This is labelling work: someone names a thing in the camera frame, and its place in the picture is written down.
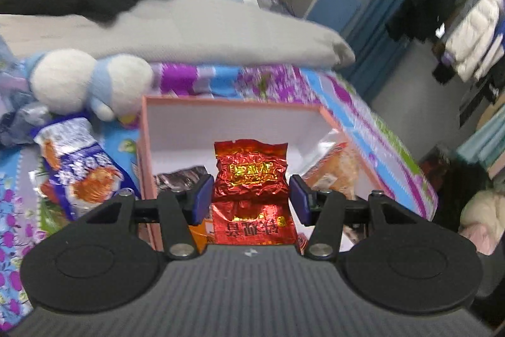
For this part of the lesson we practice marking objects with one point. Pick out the orange snack packet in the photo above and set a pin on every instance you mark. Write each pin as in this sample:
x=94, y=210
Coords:
x=201, y=236

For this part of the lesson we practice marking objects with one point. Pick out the blue white snack packet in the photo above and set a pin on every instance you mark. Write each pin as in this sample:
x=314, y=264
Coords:
x=83, y=167

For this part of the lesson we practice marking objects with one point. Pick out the pink garment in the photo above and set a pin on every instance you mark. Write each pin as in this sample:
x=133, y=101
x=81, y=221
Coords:
x=483, y=220

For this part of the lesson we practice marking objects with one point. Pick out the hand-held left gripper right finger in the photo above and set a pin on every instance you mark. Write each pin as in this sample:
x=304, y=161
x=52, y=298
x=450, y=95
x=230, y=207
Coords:
x=300, y=202

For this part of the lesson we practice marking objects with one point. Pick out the crinkled red foil packet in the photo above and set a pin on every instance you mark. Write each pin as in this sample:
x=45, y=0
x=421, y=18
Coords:
x=250, y=171

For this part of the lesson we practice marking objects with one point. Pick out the floral purple bedsheet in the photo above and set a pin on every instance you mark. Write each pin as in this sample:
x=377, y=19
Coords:
x=355, y=112

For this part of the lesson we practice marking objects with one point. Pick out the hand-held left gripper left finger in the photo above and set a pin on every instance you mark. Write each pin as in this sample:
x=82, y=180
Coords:
x=203, y=199

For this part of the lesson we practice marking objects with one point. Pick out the blue curtain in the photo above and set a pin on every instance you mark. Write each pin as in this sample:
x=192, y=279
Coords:
x=374, y=33

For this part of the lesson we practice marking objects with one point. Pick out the white puffer jacket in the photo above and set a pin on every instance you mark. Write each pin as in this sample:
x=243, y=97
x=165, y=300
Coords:
x=477, y=33

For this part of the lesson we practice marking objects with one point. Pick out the pink cardboard box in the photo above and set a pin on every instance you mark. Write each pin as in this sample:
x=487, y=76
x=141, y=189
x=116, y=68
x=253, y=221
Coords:
x=236, y=123

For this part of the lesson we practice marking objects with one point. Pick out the white plush toy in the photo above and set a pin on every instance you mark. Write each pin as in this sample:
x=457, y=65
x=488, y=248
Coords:
x=67, y=80

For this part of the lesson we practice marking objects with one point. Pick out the grey long pillow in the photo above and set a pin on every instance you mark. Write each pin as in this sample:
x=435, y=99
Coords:
x=197, y=33

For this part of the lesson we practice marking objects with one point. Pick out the blue wall panel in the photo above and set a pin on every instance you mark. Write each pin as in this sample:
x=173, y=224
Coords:
x=335, y=5

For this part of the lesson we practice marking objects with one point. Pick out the dark crinkled snack packet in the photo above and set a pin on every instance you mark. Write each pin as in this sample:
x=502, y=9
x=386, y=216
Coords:
x=177, y=179

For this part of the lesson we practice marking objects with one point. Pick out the clear orange bread packet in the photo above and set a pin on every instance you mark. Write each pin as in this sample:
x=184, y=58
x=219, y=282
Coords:
x=335, y=167

